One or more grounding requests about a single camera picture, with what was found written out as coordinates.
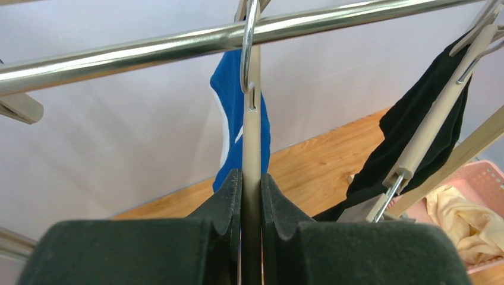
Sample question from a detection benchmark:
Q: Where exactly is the black underwear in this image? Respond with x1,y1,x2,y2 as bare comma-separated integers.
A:
313,44,469,221

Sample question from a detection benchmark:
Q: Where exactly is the beige hanger with blue underwear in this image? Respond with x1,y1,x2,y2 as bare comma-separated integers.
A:
235,1,263,284

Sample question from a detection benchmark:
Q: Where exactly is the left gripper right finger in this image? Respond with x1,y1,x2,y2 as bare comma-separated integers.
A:
261,174,471,284

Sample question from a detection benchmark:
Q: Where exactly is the cream underwear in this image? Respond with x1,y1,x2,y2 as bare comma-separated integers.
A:
426,185,503,265

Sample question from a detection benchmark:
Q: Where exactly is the beige hanger with cream underwear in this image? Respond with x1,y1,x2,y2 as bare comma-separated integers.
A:
1,93,44,125

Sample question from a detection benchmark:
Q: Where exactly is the wooden clothes rack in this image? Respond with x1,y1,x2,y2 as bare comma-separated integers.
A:
1,1,486,239

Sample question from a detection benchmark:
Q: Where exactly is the beige hanger with black underwear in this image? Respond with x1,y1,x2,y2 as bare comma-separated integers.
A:
336,0,504,224

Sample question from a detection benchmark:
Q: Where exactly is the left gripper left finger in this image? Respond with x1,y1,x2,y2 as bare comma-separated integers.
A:
18,169,242,284

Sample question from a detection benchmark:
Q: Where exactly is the blue underwear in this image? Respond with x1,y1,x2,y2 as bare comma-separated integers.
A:
210,50,245,192

